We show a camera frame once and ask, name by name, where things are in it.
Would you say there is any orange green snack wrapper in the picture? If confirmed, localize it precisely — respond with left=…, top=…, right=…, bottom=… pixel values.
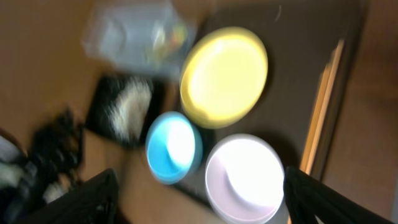
left=152, top=23, right=188, bottom=60

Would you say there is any black waste tray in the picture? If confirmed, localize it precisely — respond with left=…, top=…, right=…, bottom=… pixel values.
left=85, top=74, right=166, bottom=148

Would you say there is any spilled rice pile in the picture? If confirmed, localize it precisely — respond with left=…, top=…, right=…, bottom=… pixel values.
left=108, top=78, right=153, bottom=143

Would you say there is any clear plastic waste bin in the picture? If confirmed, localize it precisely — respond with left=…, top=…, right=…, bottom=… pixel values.
left=82, top=1, right=197, bottom=80

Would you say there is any yellow plate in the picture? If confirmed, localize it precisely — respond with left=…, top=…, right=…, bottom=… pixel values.
left=180, top=27, right=268, bottom=129

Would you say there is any dark brown serving tray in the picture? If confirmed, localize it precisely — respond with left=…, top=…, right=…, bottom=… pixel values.
left=169, top=0, right=369, bottom=212

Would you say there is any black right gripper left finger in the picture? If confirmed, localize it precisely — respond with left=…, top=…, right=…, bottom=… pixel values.
left=18, top=169, right=119, bottom=224

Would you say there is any blue bowl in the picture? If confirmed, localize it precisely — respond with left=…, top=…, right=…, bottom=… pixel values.
left=146, top=111, right=203, bottom=185

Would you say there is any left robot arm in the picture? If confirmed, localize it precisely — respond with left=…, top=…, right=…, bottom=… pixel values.
left=1, top=108, right=85, bottom=223

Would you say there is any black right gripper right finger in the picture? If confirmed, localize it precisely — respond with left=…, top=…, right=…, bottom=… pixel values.
left=284, top=167, right=392, bottom=224

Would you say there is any pink white bowl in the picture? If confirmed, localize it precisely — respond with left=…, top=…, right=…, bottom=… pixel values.
left=205, top=134, right=284, bottom=223

